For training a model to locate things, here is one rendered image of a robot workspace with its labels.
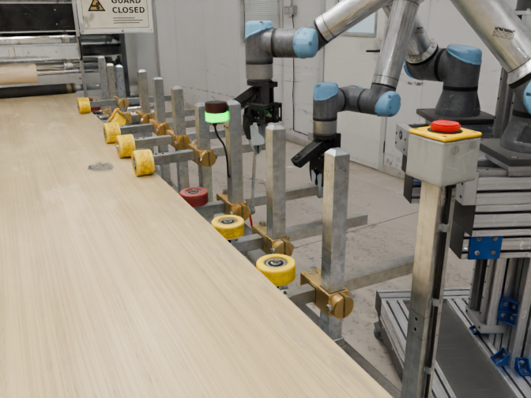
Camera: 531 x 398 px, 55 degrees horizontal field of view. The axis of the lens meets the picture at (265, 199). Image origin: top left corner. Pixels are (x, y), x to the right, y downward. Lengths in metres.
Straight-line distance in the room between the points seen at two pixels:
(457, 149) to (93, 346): 0.61
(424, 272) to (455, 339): 1.32
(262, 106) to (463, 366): 1.17
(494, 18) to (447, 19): 2.96
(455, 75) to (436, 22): 2.44
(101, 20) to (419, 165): 3.03
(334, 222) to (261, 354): 0.33
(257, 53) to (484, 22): 0.55
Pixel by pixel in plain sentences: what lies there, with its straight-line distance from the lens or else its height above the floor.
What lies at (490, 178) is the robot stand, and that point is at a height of 0.98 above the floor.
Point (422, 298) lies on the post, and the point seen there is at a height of 0.96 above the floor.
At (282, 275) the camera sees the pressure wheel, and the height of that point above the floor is 0.90.
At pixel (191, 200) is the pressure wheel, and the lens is 1.43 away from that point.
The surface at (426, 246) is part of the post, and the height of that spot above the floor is 1.05.
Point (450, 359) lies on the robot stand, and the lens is 2.02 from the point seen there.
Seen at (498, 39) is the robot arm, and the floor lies 1.32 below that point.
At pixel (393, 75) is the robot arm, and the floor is 1.21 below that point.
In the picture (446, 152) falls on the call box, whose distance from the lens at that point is 0.72.
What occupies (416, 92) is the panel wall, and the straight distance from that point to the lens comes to 4.45.
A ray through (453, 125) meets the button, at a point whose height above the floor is 1.23.
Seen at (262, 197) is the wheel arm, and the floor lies 0.86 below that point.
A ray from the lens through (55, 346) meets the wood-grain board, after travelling 0.88.
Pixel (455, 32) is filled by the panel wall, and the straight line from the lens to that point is 4.20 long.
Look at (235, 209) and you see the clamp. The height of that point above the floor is 0.86.
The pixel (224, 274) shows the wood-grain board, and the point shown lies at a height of 0.90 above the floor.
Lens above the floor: 1.38
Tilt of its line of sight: 20 degrees down
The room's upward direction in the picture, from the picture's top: 1 degrees counter-clockwise
